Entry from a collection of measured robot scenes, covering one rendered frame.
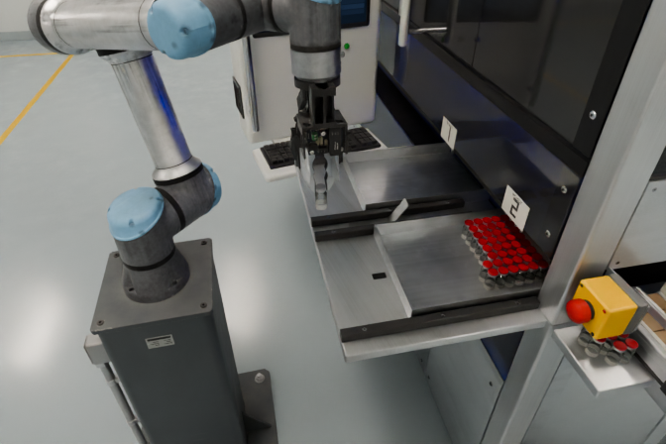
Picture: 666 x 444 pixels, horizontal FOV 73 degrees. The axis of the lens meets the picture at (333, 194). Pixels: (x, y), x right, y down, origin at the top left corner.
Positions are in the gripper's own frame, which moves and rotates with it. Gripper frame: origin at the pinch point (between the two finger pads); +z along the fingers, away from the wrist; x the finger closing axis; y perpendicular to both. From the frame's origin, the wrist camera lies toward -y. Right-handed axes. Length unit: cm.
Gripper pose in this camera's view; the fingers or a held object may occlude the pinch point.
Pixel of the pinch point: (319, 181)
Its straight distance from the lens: 80.9
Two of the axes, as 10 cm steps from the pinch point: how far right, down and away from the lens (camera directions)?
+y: 2.1, 5.0, -8.4
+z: 0.3, 8.5, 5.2
